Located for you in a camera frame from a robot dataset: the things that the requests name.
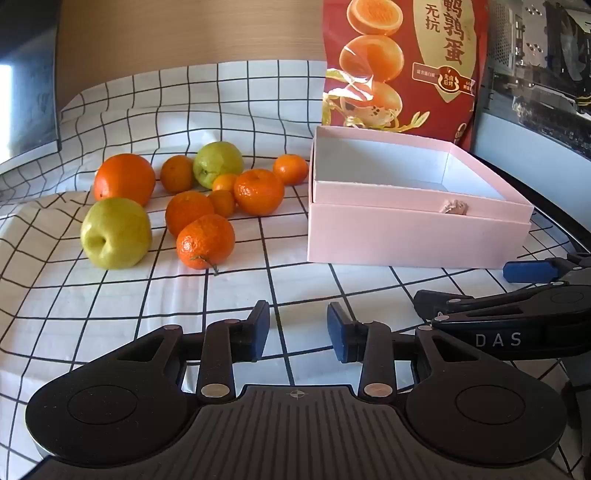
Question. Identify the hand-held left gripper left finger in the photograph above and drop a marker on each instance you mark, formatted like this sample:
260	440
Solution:
262	330

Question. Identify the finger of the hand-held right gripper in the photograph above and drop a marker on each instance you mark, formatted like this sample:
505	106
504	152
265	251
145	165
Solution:
443	302
526	271

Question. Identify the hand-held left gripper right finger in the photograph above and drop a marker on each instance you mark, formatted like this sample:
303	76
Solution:
334	332

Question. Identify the pink gift box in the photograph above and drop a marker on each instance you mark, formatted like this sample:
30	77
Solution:
392	235

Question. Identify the tangerine with stem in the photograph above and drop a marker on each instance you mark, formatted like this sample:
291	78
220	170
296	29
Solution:
205	242

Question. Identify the small tangerine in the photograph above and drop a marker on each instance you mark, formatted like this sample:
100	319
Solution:
225	183
223	204

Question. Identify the green apple back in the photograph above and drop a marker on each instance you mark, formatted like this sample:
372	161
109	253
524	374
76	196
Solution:
219	161

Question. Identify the green apple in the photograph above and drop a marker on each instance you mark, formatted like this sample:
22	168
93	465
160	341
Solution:
115	233
219	161

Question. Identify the green apple front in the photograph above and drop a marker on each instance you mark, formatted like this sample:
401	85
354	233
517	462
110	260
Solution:
115	233

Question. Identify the large orange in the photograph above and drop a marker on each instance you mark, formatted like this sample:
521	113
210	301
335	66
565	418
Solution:
124	180

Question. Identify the white checked tablecloth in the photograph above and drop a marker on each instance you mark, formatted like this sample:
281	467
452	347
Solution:
138	300

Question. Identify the printed hardware box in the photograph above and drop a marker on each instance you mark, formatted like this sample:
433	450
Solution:
535	83

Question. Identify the red printed snack bag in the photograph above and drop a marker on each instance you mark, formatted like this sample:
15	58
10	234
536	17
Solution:
369	55

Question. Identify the black monitor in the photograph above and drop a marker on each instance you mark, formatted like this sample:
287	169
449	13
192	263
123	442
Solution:
27	37

